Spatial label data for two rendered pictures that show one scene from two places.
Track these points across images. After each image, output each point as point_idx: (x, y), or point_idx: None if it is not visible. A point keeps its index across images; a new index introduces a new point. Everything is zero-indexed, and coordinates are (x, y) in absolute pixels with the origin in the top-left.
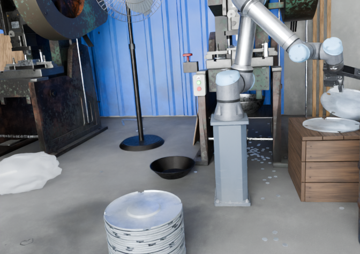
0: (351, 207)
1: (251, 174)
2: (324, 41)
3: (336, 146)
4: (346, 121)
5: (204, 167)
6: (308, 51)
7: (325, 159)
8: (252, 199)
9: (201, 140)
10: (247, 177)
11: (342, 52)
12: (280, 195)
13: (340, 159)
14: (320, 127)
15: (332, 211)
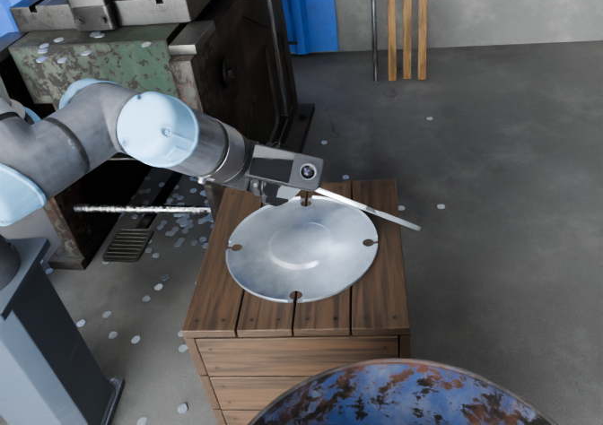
0: None
1: (164, 307)
2: (122, 109)
3: (278, 348)
4: (351, 221)
5: (72, 280)
6: (21, 191)
7: (257, 373)
8: (117, 424)
9: (52, 220)
10: (74, 403)
11: (193, 151)
12: (189, 408)
13: (296, 372)
14: (263, 264)
15: None
